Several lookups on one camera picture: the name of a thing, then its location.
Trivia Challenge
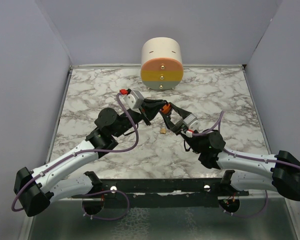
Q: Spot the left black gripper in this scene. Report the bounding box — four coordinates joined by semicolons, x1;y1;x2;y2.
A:
114;99;166;139

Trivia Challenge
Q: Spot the orange black padlock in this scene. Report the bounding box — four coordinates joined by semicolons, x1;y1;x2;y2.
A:
160;102;173;117

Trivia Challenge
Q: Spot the brass long-shackle padlock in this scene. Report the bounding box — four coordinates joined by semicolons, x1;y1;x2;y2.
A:
159;128;167;134

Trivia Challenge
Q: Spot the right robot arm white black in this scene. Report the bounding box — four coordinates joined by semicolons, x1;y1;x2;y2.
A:
160;103;300;202

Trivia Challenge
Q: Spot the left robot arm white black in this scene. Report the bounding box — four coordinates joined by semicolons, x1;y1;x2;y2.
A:
11;93;167;217

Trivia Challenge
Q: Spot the round three-drawer storage box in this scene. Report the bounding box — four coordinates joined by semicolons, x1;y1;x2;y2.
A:
140;37;184;91

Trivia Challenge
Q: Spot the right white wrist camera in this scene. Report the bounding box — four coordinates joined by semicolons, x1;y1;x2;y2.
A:
182;113;200;138

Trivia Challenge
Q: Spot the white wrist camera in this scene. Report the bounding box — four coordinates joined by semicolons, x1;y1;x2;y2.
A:
123;90;145;111
182;113;200;138

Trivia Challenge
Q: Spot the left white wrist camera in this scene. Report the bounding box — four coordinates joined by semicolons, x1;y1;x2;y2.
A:
123;90;145;111

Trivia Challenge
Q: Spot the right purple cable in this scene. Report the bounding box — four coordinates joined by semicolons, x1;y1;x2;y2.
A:
187;111;300;219

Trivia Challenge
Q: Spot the purple cable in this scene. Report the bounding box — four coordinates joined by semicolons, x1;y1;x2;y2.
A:
187;111;300;219
11;88;140;221

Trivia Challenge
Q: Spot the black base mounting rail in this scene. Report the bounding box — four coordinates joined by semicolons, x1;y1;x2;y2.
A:
81;171;249;213

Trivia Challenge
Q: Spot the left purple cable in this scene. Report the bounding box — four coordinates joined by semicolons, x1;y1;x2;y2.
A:
11;88;140;221

